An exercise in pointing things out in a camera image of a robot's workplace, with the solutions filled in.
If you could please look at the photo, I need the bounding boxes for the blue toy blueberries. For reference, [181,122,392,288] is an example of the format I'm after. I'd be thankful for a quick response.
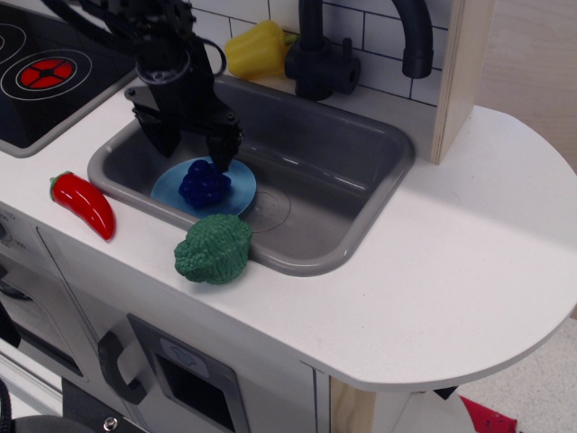
[179,159,232,208]

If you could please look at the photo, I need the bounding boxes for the black oven door handle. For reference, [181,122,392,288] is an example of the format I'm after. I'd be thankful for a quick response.
[97,331,147,405]

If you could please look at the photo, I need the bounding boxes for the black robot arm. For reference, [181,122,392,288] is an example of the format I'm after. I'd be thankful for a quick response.
[46,1,243,172]

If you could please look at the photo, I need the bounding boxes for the black toy stovetop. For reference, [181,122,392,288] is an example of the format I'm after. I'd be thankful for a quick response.
[1,3,136,158]

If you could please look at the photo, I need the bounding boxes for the wooden side panel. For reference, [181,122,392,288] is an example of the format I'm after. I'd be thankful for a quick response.
[430,0,495,164]

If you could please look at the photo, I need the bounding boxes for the red cloth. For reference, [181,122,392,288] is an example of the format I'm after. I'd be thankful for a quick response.
[461,397,517,433]

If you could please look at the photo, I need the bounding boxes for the black braided cable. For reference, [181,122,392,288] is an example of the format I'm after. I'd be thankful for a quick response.
[0,378,14,433]

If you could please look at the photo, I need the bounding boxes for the green toy broccoli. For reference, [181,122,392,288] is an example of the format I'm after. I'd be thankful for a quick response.
[174,214,252,284]

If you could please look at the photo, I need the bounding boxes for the black toy faucet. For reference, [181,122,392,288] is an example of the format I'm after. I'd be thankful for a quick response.
[284,1,434,101]

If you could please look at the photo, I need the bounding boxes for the grey sink basin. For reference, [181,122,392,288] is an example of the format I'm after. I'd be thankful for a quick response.
[87,76,415,276]

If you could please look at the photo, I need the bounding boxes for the red toy chili pepper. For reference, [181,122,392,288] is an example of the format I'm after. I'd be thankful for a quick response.
[50,171,116,241]

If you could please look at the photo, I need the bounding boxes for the grey oven door panel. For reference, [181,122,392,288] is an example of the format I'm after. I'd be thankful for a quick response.
[128,314,250,432]

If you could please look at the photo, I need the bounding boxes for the yellow toy bell pepper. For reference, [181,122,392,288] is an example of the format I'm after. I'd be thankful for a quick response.
[224,20,299,80]

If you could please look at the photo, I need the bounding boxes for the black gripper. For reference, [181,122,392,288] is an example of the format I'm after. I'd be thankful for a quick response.
[125,49,243,172]

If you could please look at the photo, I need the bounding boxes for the light blue plate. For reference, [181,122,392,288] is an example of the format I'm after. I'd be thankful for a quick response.
[151,157,256,218]

